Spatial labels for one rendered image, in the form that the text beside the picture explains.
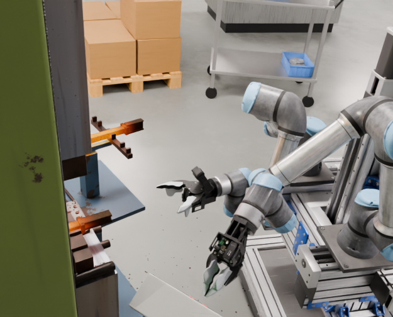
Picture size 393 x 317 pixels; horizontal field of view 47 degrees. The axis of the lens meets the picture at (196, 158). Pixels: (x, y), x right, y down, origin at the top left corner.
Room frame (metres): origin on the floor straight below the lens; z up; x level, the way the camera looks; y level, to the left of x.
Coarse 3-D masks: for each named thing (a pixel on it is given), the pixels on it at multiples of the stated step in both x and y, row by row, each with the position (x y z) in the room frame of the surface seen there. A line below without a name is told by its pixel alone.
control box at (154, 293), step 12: (144, 288) 0.64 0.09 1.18; (156, 288) 0.64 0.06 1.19; (168, 288) 0.64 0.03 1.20; (132, 300) 0.62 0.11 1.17; (144, 300) 0.62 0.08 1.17; (156, 300) 0.62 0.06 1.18; (168, 300) 0.61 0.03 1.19; (180, 300) 0.61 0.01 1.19; (192, 300) 0.61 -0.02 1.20; (144, 312) 0.60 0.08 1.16; (156, 312) 0.59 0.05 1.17; (168, 312) 0.59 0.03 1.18; (180, 312) 0.59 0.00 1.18; (192, 312) 0.59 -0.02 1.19; (204, 312) 0.59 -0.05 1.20
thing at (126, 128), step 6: (132, 120) 1.64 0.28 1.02; (138, 120) 1.65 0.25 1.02; (120, 126) 1.60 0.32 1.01; (126, 126) 1.59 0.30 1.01; (132, 126) 1.62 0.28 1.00; (138, 126) 1.64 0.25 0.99; (102, 132) 1.54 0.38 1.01; (108, 132) 1.55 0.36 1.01; (114, 132) 1.56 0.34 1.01; (120, 132) 1.57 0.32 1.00; (126, 132) 1.58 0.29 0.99; (132, 132) 1.61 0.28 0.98; (96, 138) 1.50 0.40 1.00; (102, 138) 1.52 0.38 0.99
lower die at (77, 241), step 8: (72, 216) 1.05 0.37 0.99; (72, 232) 0.98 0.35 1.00; (80, 232) 0.99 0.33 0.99; (72, 240) 0.95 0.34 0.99; (80, 240) 0.96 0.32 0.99; (72, 248) 0.92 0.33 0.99; (80, 248) 0.93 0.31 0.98; (88, 248) 0.94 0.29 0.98; (80, 256) 0.90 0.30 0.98; (88, 256) 0.91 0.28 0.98; (80, 264) 0.89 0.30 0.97; (88, 264) 0.90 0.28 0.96
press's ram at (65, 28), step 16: (48, 0) 0.83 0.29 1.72; (64, 0) 0.85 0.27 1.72; (80, 0) 0.86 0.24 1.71; (48, 16) 0.83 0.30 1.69; (64, 16) 0.84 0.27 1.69; (80, 16) 0.86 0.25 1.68; (48, 32) 0.83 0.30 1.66; (64, 32) 0.84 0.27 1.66; (80, 32) 0.86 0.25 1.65; (64, 48) 0.84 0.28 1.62; (80, 48) 0.86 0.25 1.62; (64, 64) 0.84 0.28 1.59; (80, 64) 0.86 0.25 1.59; (64, 80) 0.84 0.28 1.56; (80, 80) 0.86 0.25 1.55; (64, 96) 0.84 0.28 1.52; (80, 96) 0.86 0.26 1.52; (64, 112) 0.83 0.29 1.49; (80, 112) 0.85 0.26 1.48; (64, 128) 0.83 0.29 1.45; (80, 128) 0.85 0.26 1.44; (64, 144) 0.83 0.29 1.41; (80, 144) 0.85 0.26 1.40
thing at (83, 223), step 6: (108, 210) 1.08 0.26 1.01; (78, 216) 1.03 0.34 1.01; (90, 216) 1.04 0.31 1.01; (96, 216) 1.04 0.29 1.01; (102, 216) 1.04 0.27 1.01; (108, 216) 1.05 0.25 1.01; (72, 222) 1.01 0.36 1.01; (78, 222) 1.01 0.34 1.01; (84, 222) 1.01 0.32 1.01; (90, 222) 1.02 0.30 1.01; (96, 222) 1.04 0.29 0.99; (102, 222) 1.04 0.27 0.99; (108, 222) 1.05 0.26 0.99; (72, 228) 0.99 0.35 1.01; (78, 228) 1.00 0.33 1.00; (84, 228) 1.00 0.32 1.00; (90, 228) 1.02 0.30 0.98
